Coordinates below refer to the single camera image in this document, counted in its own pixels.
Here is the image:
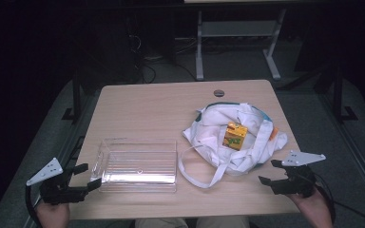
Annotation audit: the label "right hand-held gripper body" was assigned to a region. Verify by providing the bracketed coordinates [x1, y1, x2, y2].
[270, 149, 327, 199]

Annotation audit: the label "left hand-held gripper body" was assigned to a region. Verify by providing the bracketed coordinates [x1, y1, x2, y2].
[26, 157, 89, 205]

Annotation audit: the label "clear plastic container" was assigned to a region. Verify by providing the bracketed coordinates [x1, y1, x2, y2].
[89, 137, 179, 194]

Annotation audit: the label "yellow juice carton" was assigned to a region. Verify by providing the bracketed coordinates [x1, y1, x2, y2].
[221, 121, 249, 151]

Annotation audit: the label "white tote bag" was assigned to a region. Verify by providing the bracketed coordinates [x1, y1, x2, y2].
[177, 102, 289, 190]

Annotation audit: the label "person's left hand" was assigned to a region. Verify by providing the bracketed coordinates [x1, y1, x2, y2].
[35, 202, 71, 228]

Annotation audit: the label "person's right hand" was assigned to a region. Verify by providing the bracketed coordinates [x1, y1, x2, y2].
[286, 189, 335, 228]

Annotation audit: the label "black metal stand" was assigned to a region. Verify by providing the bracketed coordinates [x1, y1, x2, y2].
[327, 63, 359, 124]
[61, 69, 84, 124]

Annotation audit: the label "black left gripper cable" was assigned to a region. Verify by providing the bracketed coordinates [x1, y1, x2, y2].
[25, 184, 43, 228]

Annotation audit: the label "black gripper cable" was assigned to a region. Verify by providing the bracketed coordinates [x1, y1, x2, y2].
[312, 172, 365, 228]
[25, 184, 43, 228]

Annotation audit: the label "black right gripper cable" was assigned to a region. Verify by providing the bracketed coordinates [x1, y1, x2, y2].
[312, 172, 365, 228]

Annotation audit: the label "black floor cables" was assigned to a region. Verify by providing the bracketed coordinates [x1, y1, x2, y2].
[127, 31, 198, 85]

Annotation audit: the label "white metal desk frame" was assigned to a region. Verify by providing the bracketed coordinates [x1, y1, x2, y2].
[183, 0, 288, 82]

